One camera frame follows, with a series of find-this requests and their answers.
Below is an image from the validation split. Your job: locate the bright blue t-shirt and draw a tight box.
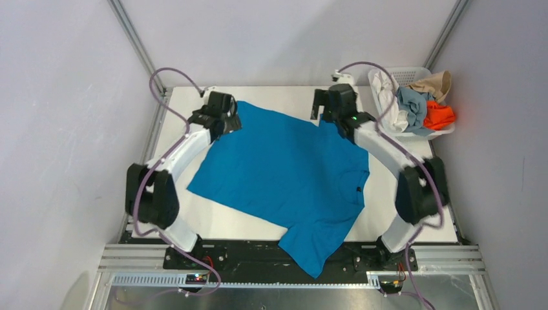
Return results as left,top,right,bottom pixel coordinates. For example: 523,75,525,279
188,101,370,278

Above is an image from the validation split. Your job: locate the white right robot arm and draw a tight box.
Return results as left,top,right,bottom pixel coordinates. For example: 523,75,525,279
310,83,450,270

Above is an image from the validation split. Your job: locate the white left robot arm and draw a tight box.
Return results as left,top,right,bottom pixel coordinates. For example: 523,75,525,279
125,90,242,269

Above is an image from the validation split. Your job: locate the white plastic laundry basket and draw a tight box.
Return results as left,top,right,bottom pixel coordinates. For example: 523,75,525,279
368,67,456,141

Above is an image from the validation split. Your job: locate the grey-blue crumpled t-shirt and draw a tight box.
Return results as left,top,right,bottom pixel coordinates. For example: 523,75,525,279
396,87,434,136

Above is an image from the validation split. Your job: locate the orange crumpled t-shirt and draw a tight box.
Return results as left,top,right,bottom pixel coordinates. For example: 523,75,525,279
423,100,456,131

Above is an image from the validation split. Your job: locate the beige crumpled t-shirt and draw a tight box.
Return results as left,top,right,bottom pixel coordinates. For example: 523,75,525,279
406,70,452,103

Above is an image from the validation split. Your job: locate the left controller board with LEDs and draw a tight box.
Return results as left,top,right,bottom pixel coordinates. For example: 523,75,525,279
185,273,209,285

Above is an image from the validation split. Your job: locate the right controller board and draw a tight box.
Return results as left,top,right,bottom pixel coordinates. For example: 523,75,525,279
379,280,403,295

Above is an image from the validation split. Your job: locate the aluminium right corner post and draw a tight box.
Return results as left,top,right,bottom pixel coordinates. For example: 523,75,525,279
423,0,471,70

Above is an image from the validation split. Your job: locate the aluminium corner post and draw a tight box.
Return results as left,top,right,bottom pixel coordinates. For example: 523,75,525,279
107,0,156,76
423,0,471,70

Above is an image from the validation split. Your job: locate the aluminium left corner post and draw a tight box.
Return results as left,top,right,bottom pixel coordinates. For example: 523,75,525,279
107,0,156,76

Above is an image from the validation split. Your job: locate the aluminium front frame rail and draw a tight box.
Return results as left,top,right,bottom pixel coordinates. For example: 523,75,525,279
87,240,498,309

